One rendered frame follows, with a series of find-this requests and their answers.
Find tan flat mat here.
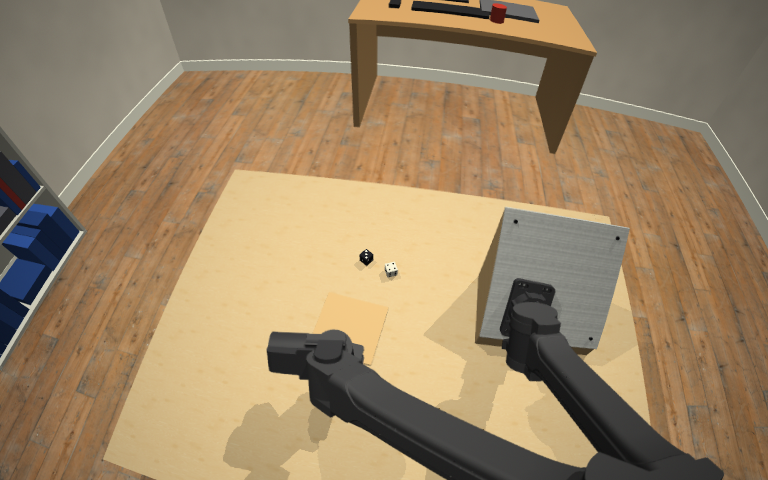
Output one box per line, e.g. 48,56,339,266
313,292,388,366

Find black die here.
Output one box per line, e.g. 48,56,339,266
359,249,374,266

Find white die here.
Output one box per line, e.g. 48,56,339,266
385,262,398,277

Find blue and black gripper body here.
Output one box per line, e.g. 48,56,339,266
352,343,364,364

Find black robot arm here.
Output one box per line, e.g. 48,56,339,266
266,278,724,480

